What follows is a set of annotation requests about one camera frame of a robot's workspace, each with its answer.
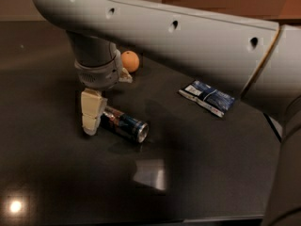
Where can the blue silver redbull can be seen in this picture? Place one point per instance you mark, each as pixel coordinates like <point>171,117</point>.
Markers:
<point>124,125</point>

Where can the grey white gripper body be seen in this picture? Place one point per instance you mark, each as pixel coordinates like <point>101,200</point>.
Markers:
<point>100,76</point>

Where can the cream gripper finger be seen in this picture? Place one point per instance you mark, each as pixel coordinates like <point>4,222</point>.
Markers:
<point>125,77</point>
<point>93,105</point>

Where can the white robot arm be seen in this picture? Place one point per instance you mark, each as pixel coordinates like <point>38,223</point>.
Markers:
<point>256,61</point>

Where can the blue white chip bag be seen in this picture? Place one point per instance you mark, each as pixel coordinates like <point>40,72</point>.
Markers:
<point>208,97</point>

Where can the orange fruit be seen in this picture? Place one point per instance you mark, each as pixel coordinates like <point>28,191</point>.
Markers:
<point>130,61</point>

